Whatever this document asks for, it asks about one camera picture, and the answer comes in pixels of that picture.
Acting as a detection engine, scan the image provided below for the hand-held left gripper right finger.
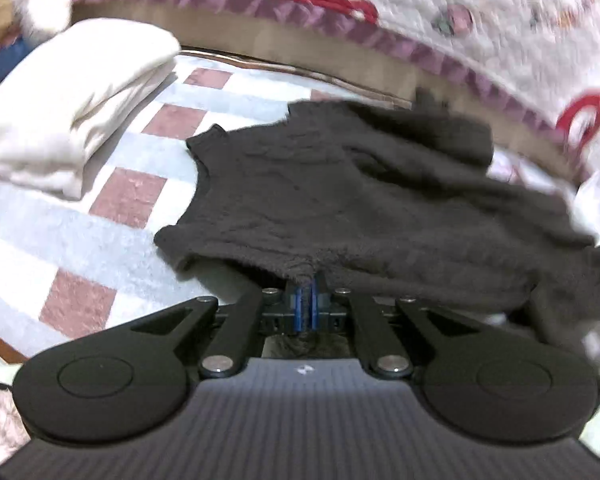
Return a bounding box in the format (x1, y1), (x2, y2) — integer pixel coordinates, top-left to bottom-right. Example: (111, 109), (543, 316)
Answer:
(307, 272), (481, 379)

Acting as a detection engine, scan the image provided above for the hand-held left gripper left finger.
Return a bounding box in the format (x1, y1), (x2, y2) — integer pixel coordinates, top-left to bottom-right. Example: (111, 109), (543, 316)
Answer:
(130, 283), (307, 379)

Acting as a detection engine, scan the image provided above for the dark grey fuzzy sweater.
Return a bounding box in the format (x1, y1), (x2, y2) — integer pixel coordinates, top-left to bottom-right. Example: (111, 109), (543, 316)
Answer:
(154, 87), (600, 348)

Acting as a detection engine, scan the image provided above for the pink and white checked mat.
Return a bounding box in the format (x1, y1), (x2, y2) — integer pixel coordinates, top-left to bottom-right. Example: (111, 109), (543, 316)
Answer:
(0, 52), (576, 363)

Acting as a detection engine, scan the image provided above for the tan mattress edge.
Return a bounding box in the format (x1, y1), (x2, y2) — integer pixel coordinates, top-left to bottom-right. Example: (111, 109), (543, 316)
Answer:
(70, 0), (586, 183)

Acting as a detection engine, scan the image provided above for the folded cream white cloth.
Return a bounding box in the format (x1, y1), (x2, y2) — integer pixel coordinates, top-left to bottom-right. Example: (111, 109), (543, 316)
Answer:
(0, 17), (182, 198)

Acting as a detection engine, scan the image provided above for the pink fluffy cloth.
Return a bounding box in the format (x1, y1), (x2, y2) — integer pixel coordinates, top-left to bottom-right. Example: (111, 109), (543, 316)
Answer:
(0, 385), (31, 467)

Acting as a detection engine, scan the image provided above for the white quilt with red print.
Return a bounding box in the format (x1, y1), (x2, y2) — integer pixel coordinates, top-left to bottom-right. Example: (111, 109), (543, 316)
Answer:
(55, 0), (600, 181)

